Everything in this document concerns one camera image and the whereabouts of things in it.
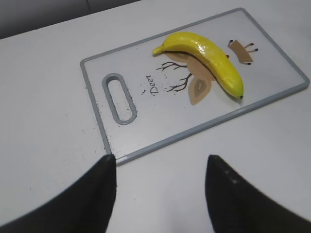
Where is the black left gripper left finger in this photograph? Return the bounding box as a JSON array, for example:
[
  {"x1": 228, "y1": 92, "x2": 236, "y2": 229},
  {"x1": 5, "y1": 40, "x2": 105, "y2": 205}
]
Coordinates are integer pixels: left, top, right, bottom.
[{"x1": 0, "y1": 154, "x2": 116, "y2": 233}]

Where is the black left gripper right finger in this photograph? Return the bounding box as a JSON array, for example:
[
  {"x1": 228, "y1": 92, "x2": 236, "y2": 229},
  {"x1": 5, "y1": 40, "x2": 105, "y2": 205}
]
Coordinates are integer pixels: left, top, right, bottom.
[{"x1": 205, "y1": 155, "x2": 311, "y2": 233}]

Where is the yellow plastic banana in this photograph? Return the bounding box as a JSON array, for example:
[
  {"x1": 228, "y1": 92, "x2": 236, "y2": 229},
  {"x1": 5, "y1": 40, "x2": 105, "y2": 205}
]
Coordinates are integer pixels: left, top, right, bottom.
[{"x1": 152, "y1": 32, "x2": 244, "y2": 99}]

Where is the white grey-rimmed cutting board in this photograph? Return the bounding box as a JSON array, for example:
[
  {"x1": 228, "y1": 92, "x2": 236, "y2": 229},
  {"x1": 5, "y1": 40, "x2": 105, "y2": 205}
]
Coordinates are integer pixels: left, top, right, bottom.
[{"x1": 80, "y1": 8, "x2": 310, "y2": 165}]

